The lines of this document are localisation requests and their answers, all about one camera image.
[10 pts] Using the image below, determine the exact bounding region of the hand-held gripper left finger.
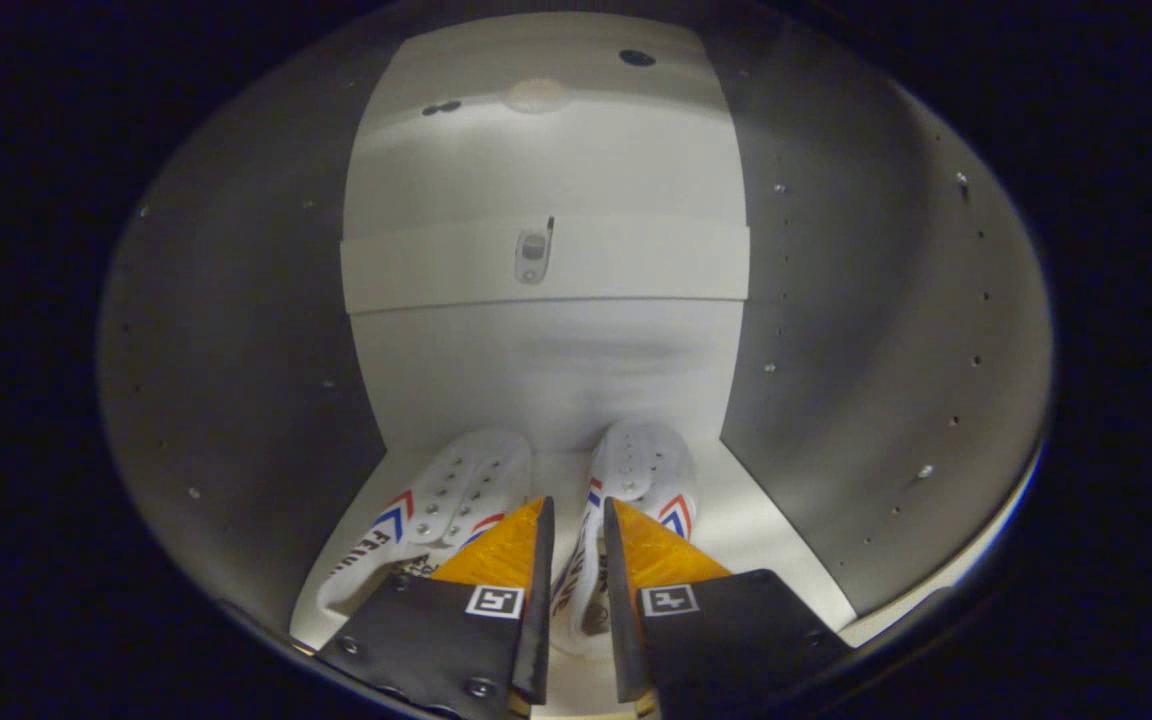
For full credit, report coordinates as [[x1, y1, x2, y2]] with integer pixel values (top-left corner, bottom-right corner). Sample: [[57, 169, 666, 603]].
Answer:
[[316, 497, 555, 720]]

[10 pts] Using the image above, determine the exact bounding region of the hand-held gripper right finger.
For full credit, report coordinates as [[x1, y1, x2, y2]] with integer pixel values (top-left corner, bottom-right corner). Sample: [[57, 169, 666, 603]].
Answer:
[[603, 497, 852, 720]]

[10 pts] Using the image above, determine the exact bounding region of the white shoe with striped print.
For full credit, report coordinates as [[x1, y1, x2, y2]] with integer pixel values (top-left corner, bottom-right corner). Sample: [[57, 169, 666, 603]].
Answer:
[[548, 422, 699, 656], [316, 430, 534, 616]]

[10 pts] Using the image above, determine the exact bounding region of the white cabinet shelf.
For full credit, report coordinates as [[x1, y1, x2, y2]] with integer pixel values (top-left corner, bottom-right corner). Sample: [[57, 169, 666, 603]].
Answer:
[[341, 215, 752, 316]]

